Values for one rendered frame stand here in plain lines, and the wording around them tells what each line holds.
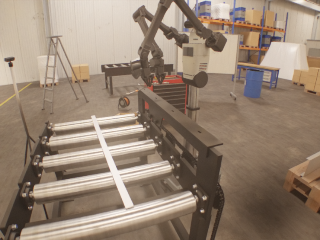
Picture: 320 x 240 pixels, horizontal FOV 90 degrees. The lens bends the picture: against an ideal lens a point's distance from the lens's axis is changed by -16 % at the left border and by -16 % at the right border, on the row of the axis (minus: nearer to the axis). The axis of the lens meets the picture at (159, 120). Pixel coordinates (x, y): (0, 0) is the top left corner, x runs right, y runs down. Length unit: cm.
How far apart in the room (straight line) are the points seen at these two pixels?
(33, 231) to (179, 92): 326
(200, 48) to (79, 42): 988
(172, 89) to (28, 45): 929
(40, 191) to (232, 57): 576
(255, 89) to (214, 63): 164
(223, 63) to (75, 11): 817
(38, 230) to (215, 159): 81
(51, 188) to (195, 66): 138
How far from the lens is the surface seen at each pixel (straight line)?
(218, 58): 599
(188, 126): 102
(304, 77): 1083
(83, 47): 1118
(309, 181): 250
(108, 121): 186
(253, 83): 656
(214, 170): 87
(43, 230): 94
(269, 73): 861
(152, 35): 131
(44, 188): 114
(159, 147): 141
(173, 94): 365
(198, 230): 117
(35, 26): 1154
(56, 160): 136
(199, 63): 167
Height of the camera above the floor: 159
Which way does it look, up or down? 23 degrees down
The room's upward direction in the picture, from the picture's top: straight up
